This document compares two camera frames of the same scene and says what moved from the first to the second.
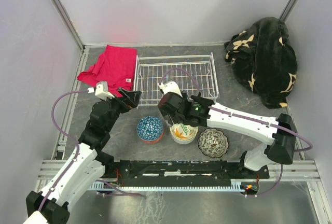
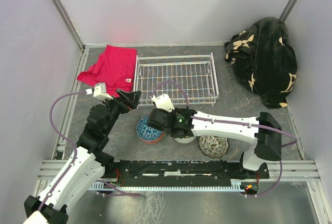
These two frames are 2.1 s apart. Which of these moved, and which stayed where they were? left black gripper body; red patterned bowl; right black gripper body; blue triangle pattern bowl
Moved: right black gripper body
Stayed: blue triangle pattern bowl; red patterned bowl; left black gripper body
